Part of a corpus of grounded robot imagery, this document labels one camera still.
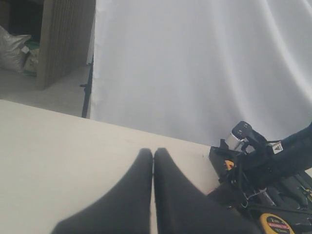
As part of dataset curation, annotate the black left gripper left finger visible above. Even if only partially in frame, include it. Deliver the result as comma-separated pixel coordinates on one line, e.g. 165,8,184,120
52,148,153,234

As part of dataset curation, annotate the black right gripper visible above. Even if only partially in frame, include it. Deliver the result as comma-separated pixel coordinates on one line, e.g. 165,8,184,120
208,151,293,210

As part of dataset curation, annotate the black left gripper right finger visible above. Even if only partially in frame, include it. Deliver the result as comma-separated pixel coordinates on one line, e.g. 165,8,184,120
154,148,261,234

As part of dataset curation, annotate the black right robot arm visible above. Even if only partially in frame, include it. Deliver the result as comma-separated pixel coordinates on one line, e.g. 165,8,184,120
208,121,312,207

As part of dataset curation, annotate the black plastic tool case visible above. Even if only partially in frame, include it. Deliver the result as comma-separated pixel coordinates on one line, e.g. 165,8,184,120
210,140,312,234

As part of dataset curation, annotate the orange utility knife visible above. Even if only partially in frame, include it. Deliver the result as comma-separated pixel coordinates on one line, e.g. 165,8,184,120
225,160,235,171

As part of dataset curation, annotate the yellow measuring tape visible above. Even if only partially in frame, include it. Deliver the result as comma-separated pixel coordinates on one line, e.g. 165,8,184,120
259,213,294,234

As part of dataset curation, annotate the short yellow black screwdriver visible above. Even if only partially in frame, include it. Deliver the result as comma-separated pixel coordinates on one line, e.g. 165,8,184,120
298,186,312,201

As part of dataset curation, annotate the white backdrop cloth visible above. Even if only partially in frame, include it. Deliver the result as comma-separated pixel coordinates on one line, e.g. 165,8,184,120
90,0,312,146

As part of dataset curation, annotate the black backdrop stand pole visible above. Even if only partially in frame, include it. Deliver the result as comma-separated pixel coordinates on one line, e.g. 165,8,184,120
80,56,94,118

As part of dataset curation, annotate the green printed bag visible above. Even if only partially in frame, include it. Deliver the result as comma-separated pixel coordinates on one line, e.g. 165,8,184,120
23,41,39,77

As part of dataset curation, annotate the white woven sack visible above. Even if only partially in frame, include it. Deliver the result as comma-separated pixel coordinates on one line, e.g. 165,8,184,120
0,26,31,73

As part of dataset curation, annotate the beige corrugated partition panel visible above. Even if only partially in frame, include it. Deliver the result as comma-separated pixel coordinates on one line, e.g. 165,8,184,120
36,0,96,90

